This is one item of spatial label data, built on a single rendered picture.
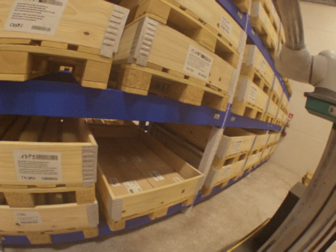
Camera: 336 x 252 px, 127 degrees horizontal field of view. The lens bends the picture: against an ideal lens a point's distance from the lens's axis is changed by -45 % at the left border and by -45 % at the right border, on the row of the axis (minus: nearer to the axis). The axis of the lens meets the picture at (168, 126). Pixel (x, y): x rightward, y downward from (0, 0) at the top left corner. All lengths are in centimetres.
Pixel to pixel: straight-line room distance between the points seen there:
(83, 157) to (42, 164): 18
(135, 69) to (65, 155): 45
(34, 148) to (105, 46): 46
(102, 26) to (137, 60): 20
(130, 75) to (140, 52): 10
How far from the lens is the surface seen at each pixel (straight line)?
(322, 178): 99
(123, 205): 95
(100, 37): 60
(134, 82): 64
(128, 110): 71
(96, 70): 59
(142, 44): 65
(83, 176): 71
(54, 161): 66
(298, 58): 80
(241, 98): 140
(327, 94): 80
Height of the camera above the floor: 123
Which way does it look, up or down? 14 degrees down
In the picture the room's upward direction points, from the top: 14 degrees clockwise
